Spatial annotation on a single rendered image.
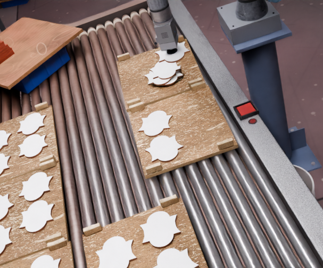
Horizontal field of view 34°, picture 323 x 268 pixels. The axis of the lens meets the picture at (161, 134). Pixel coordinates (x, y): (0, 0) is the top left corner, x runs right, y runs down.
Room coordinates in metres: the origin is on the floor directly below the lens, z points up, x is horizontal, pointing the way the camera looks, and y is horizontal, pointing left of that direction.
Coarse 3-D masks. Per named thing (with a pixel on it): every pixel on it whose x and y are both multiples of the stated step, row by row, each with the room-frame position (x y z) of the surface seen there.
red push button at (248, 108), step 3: (243, 105) 1.61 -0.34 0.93; (246, 105) 1.60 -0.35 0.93; (249, 105) 1.59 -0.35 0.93; (237, 108) 1.60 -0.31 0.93; (240, 108) 1.59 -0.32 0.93; (243, 108) 1.59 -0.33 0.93; (246, 108) 1.58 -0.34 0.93; (249, 108) 1.58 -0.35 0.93; (252, 108) 1.57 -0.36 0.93; (240, 111) 1.58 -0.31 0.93; (243, 111) 1.57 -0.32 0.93; (246, 111) 1.57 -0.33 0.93; (249, 111) 1.56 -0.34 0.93; (252, 111) 1.55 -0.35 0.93; (240, 114) 1.56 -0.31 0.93; (243, 114) 1.55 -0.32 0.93
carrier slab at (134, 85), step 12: (156, 48) 2.23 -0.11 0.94; (132, 60) 2.20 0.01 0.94; (144, 60) 2.16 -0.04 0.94; (156, 60) 2.12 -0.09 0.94; (180, 60) 2.06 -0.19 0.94; (192, 60) 2.02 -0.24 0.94; (120, 72) 2.13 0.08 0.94; (132, 72) 2.09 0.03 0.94; (144, 72) 2.06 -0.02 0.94; (180, 72) 1.96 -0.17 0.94; (192, 72) 1.93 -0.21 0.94; (132, 84) 2.00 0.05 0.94; (144, 84) 1.97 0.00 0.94; (180, 84) 1.87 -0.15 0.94; (132, 96) 1.91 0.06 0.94; (144, 96) 1.88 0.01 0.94; (156, 96) 1.85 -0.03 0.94; (168, 96) 1.82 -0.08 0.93
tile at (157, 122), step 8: (160, 112) 1.72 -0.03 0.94; (144, 120) 1.71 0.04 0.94; (152, 120) 1.69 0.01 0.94; (160, 120) 1.67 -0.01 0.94; (168, 120) 1.65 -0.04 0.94; (144, 128) 1.66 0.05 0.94; (152, 128) 1.64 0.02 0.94; (160, 128) 1.62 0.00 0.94; (168, 128) 1.61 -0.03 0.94; (152, 136) 1.60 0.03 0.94
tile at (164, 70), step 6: (156, 66) 2.02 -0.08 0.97; (162, 66) 2.00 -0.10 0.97; (168, 66) 1.99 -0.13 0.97; (174, 66) 1.97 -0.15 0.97; (156, 72) 1.97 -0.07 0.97; (162, 72) 1.96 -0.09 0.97; (168, 72) 1.94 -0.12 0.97; (174, 72) 1.93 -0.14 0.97; (162, 78) 1.92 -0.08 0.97; (168, 78) 1.91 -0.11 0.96
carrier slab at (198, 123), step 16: (176, 96) 1.80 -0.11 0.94; (192, 96) 1.76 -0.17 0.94; (208, 96) 1.73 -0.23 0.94; (128, 112) 1.81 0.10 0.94; (144, 112) 1.77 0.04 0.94; (176, 112) 1.70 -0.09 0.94; (192, 112) 1.66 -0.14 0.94; (208, 112) 1.63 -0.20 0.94; (176, 128) 1.60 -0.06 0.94; (192, 128) 1.57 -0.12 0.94; (208, 128) 1.54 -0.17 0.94; (224, 128) 1.51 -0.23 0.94; (144, 144) 1.57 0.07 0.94; (192, 144) 1.48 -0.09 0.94; (208, 144) 1.45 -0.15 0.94; (144, 160) 1.49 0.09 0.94; (176, 160) 1.43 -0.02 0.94; (192, 160) 1.40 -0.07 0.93; (144, 176) 1.41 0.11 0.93
